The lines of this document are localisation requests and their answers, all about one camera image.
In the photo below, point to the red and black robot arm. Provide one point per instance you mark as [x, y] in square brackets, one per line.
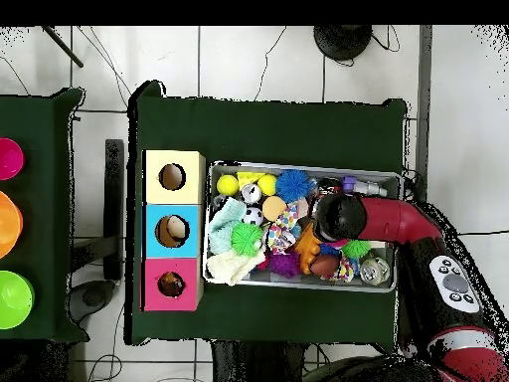
[397, 221]

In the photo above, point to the thin black rod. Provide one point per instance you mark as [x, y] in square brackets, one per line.
[63, 47]

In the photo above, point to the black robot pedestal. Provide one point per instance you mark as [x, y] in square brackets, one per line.
[258, 362]

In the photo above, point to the pink bowl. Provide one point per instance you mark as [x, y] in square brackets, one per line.
[10, 159]

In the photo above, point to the orange plastic block toy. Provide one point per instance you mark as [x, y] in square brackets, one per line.
[306, 246]

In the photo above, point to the orange bowl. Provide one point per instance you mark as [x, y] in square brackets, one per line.
[10, 225]

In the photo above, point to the small brown football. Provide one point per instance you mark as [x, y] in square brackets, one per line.
[325, 265]

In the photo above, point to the black round stand base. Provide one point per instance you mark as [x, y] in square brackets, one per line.
[342, 41]

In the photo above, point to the dark green table cloth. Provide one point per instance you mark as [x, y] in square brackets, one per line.
[43, 199]
[258, 131]

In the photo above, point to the blue spiky ball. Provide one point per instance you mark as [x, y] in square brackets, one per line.
[293, 186]

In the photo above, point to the silver mesh bin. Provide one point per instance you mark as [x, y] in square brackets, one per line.
[310, 284]

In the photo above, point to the small soccer ball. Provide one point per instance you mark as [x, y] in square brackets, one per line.
[253, 216]

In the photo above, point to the cream knitted cloth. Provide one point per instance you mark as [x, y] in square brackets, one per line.
[232, 266]

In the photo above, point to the mint knitted cloth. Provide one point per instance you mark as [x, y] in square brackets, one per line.
[228, 213]

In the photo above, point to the black upright panel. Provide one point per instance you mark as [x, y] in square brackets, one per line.
[114, 199]

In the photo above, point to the green bowl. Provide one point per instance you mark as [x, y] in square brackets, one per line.
[14, 300]

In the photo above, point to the grey black stand foot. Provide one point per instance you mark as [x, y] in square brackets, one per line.
[93, 296]

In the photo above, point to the wooden box with three holes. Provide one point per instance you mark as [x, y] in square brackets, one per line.
[191, 215]

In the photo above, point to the green spiky ball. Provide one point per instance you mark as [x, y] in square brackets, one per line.
[246, 238]
[356, 248]

